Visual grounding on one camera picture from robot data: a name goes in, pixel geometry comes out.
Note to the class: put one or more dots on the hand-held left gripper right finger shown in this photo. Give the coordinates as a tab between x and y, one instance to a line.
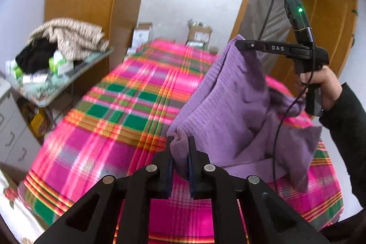
191	175

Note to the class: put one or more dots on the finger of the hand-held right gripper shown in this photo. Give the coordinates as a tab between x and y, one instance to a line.
251	45

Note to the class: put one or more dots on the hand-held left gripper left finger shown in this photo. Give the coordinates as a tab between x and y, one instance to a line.
170	172

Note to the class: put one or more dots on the purple fleece garment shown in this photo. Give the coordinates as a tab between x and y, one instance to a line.
228	106

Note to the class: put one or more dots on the person's right forearm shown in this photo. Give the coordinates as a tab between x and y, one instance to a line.
348	132

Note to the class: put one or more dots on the person's right hand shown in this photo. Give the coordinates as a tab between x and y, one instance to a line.
328	84

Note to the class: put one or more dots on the wooden door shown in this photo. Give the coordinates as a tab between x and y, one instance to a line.
340	32

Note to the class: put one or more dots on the clear plastic door curtain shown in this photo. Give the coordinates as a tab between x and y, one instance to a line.
271	4

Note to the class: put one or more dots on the cardboard box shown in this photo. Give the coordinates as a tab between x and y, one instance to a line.
200	32

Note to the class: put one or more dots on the grey plastic parcel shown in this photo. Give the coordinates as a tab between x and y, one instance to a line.
195	43

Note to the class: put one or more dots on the pink green plaid bed sheet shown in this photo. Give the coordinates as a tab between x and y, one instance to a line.
114	118

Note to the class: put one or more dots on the white box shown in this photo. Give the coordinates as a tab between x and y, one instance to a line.
143	35

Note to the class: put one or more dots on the grey folding table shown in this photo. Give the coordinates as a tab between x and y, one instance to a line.
94	56

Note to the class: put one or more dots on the green patterned table cloth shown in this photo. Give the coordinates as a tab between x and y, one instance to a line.
43	91

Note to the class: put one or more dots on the green white tissue pack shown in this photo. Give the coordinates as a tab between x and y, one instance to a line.
14	68
60	64

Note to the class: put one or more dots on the white floral quilt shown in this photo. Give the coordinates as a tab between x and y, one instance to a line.
14	204

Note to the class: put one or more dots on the white purple tissue pack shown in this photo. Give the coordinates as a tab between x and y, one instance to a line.
34	78

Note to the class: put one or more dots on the grey drawer cabinet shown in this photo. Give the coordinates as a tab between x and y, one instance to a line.
11	124

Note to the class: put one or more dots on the beige patterned blanket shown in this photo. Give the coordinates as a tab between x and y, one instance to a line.
71	32

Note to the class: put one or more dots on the black garment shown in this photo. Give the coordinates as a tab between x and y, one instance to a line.
37	52

